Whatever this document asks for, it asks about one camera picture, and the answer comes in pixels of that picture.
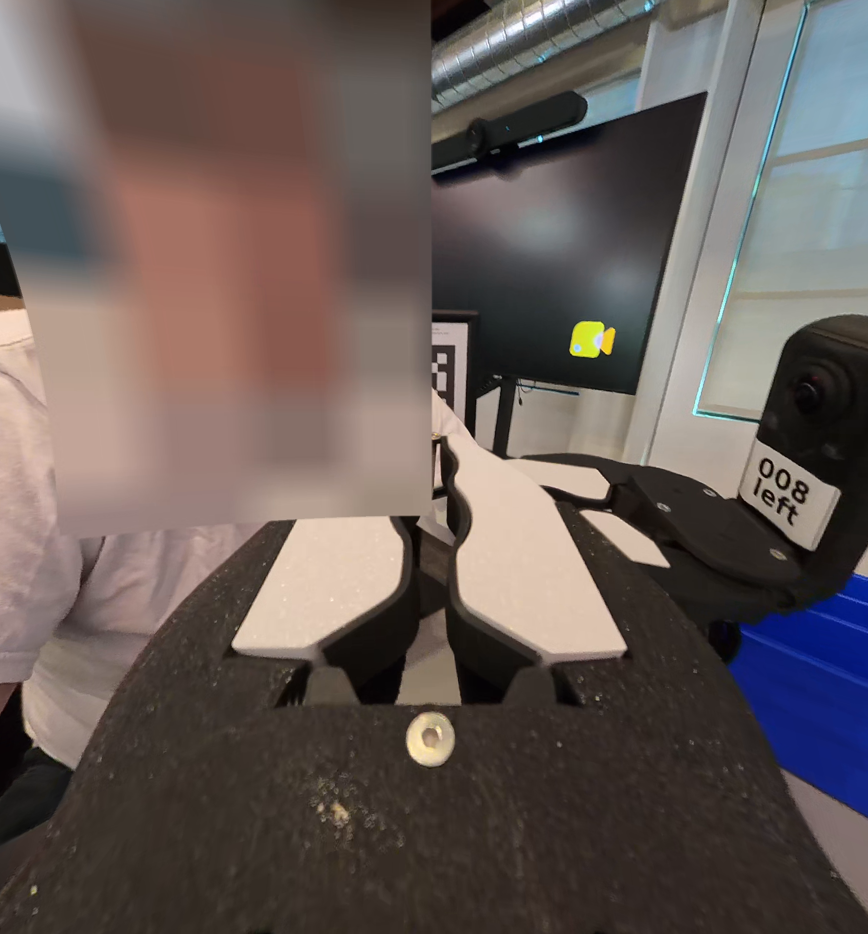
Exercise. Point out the black framed marker sign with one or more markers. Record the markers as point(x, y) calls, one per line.
point(452, 343)

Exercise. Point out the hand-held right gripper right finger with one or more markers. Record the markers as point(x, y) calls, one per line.
point(529, 576)

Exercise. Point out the silver ventilation duct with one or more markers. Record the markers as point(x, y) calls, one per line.
point(521, 44)

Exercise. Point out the blue plastic bin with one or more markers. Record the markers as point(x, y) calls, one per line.
point(828, 693)

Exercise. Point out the large black monitor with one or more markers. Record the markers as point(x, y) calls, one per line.
point(551, 255)

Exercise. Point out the window with white blind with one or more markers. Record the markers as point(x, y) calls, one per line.
point(828, 219)

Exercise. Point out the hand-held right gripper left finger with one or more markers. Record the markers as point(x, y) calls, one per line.
point(317, 584)

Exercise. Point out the black webcam bar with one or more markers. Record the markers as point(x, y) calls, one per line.
point(529, 120)

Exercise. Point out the black monitor stand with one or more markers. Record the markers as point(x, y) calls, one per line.
point(505, 416)

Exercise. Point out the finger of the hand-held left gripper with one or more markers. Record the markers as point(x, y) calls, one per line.
point(565, 478)
point(624, 538)

